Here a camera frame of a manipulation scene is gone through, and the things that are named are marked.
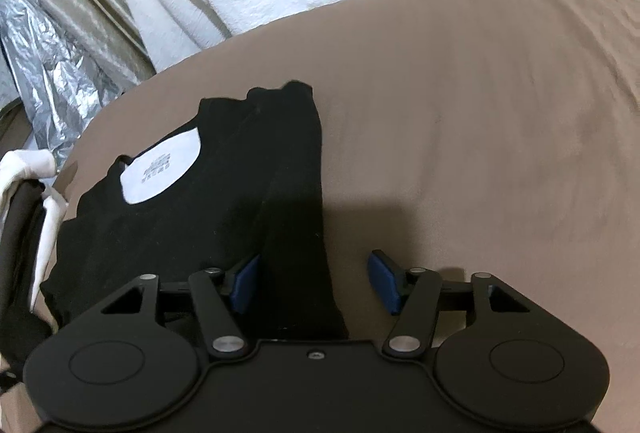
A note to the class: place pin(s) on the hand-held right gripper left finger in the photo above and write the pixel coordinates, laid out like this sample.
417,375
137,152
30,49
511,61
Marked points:
245,285

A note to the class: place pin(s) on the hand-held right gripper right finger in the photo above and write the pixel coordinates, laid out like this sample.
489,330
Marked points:
384,283

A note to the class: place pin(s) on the black t-shirt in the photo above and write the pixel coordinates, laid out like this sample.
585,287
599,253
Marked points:
200,213

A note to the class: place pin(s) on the crinkled silver foil sheet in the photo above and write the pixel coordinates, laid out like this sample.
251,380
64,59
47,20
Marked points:
60,63

